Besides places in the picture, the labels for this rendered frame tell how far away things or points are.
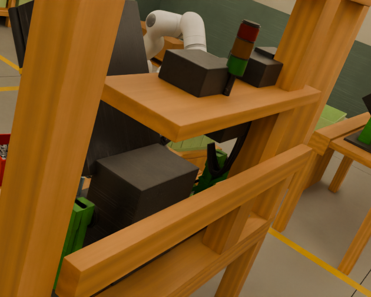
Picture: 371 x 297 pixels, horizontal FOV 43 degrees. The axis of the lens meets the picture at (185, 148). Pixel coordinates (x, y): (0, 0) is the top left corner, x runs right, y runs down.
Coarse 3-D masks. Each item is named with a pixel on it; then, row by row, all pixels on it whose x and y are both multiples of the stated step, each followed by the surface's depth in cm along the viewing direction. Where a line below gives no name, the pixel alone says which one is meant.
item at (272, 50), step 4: (256, 48) 153; (260, 48) 152; (264, 48) 155; (268, 48) 157; (272, 48) 160; (276, 48) 163; (260, 52) 152; (264, 52) 151; (268, 52) 151; (272, 52) 152; (268, 56) 151; (272, 56) 150
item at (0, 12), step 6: (0, 0) 657; (6, 0) 694; (12, 0) 665; (18, 0) 680; (24, 0) 686; (30, 0) 694; (0, 6) 661; (6, 6) 675; (12, 6) 670; (0, 12) 655; (6, 12) 663; (6, 18) 677; (6, 24) 679
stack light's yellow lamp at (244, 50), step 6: (234, 42) 118; (240, 42) 116; (246, 42) 116; (234, 48) 118; (240, 48) 117; (246, 48) 116; (252, 48) 118; (234, 54) 118; (240, 54) 117; (246, 54) 117; (246, 60) 118
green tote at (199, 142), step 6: (192, 138) 273; (198, 138) 277; (204, 138) 281; (210, 138) 285; (168, 144) 262; (174, 144) 266; (180, 144) 269; (186, 144) 272; (192, 144) 276; (198, 144) 280; (204, 144) 284; (180, 150) 272; (186, 150) 275
